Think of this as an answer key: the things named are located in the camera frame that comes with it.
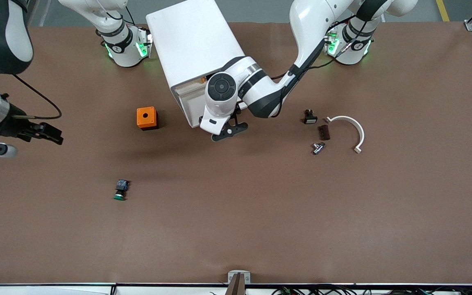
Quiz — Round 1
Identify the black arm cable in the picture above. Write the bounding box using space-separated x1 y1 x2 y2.
271 14 357 80
13 74 63 120

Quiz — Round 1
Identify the white curved plastic bracket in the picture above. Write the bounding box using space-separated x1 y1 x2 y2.
325 116 365 154

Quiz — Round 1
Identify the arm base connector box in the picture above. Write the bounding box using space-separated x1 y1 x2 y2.
324 31 340 56
137 27 154 58

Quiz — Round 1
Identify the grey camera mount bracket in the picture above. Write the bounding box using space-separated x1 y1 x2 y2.
226 270 251 295

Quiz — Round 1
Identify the orange button enclosure box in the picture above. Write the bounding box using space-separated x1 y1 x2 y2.
136 107 159 131

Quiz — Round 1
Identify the green mushroom push button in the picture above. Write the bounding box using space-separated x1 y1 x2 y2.
113 179 130 201

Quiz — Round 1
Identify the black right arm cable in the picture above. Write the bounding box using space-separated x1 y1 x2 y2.
13 74 63 120

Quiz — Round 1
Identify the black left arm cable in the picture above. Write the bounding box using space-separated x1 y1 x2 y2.
271 14 357 80

